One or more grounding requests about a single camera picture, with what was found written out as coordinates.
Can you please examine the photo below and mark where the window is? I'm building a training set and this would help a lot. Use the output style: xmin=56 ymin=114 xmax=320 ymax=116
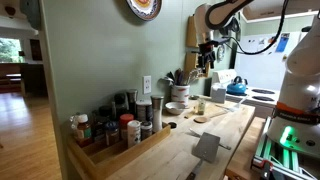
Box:
xmin=0 ymin=37 xmax=25 ymax=64

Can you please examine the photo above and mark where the white spice canister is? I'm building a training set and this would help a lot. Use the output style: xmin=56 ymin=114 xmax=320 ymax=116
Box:
xmin=126 ymin=119 xmax=142 ymax=149

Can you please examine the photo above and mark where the small spice jar black lid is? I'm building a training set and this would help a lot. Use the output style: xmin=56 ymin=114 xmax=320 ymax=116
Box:
xmin=140 ymin=121 xmax=154 ymax=141

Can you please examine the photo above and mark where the white utensil crock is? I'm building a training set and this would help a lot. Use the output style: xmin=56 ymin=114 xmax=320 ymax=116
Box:
xmin=170 ymin=84 xmax=191 ymax=107

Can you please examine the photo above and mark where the white plastic spatula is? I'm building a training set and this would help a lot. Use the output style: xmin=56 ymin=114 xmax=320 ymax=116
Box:
xmin=229 ymin=97 xmax=248 ymax=113

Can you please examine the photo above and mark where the spice jar red lid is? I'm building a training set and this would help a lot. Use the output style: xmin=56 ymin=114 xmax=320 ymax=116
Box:
xmin=119 ymin=113 xmax=135 ymax=141

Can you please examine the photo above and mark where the white refrigerator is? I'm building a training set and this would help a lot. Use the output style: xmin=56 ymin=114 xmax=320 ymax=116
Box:
xmin=234 ymin=31 xmax=303 ymax=91

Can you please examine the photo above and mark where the dark pepper grinder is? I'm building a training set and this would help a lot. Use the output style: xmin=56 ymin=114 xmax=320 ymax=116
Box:
xmin=126 ymin=88 xmax=139 ymax=116

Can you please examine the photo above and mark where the white ceramic bowl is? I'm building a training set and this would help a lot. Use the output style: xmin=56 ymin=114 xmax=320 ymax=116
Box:
xmin=164 ymin=101 xmax=186 ymax=116

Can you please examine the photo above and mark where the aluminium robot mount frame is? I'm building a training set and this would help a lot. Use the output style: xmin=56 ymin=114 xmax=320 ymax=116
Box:
xmin=250 ymin=116 xmax=320 ymax=180

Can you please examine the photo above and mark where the white salt grinder silver cap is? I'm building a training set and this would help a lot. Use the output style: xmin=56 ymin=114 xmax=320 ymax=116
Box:
xmin=150 ymin=95 xmax=165 ymax=134

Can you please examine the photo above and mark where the dark picture frame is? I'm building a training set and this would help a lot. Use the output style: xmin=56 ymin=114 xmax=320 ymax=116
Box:
xmin=29 ymin=38 xmax=43 ymax=62

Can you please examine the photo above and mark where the wooden wall spice rack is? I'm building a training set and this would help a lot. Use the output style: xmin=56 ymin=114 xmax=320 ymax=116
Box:
xmin=185 ymin=14 xmax=198 ymax=48
xmin=183 ymin=51 xmax=211 ymax=80

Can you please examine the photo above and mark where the wooden bench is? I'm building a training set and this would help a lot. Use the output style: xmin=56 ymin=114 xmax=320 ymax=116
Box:
xmin=0 ymin=63 xmax=28 ymax=95

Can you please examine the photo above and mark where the amber bottle white cap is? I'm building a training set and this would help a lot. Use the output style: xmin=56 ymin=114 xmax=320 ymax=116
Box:
xmin=75 ymin=113 xmax=93 ymax=148

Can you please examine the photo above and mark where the blue paper on refrigerator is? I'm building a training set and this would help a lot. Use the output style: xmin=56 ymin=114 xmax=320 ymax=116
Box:
xmin=275 ymin=32 xmax=290 ymax=53

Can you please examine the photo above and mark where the black kitchen utensil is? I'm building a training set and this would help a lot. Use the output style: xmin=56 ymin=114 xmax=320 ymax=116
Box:
xmin=174 ymin=68 xmax=184 ymax=86

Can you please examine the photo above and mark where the large jar white label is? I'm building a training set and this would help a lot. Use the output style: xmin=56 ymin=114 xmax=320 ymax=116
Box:
xmin=135 ymin=100 xmax=154 ymax=123

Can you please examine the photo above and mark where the clear glass spice bottle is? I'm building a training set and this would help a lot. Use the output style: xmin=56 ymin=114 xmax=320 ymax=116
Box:
xmin=197 ymin=98 xmax=206 ymax=116

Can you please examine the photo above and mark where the grey hanging wall object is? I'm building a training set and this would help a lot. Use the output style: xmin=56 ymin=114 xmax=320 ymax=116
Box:
xmin=19 ymin=0 xmax=42 ymax=31

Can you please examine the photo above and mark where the white electric stove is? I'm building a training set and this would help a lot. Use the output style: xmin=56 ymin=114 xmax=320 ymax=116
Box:
xmin=211 ymin=68 xmax=281 ymax=119

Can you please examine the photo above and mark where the spice jar dark blue lid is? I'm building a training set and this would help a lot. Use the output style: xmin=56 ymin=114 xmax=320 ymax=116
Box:
xmin=104 ymin=120 xmax=121 ymax=147

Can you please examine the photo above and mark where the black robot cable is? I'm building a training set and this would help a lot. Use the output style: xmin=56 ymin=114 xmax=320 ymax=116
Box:
xmin=229 ymin=0 xmax=290 ymax=56

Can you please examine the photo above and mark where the white paper carton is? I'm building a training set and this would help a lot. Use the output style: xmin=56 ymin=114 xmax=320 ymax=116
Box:
xmin=210 ymin=83 xmax=228 ymax=104

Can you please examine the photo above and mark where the large wooden spoon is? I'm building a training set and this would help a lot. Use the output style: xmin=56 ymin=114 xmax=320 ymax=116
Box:
xmin=193 ymin=110 xmax=229 ymax=124

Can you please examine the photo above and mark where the wooden spice tray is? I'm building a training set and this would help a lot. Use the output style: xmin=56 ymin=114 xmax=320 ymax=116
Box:
xmin=66 ymin=122 xmax=172 ymax=180

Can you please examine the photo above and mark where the white wall outlet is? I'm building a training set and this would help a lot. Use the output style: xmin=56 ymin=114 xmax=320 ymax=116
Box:
xmin=143 ymin=75 xmax=152 ymax=95

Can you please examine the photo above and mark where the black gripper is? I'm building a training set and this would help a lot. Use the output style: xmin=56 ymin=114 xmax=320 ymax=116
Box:
xmin=198 ymin=41 xmax=218 ymax=70

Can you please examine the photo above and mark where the decorative painted wall plate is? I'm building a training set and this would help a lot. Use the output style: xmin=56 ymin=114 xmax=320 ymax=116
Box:
xmin=125 ymin=0 xmax=163 ymax=22

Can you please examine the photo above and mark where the tall bottle black cap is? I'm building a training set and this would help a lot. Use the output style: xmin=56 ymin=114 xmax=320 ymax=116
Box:
xmin=113 ymin=92 xmax=129 ymax=118

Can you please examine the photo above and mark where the silver metal utensil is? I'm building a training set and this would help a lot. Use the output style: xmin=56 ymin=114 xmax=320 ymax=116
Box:
xmin=161 ymin=76 xmax=175 ymax=86

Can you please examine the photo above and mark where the dark glass bottle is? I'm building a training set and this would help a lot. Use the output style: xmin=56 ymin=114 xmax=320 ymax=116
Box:
xmin=91 ymin=111 xmax=107 ymax=144

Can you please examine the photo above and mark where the blue tea kettle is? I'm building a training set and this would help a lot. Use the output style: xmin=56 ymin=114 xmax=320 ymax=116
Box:
xmin=226 ymin=75 xmax=249 ymax=96

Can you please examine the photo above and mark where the metal spatula turner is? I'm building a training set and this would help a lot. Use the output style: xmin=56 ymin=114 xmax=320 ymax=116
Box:
xmin=184 ymin=132 xmax=221 ymax=180

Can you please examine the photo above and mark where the small flat wooden spatula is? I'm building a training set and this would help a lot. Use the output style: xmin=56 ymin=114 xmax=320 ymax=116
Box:
xmin=183 ymin=108 xmax=198 ymax=120

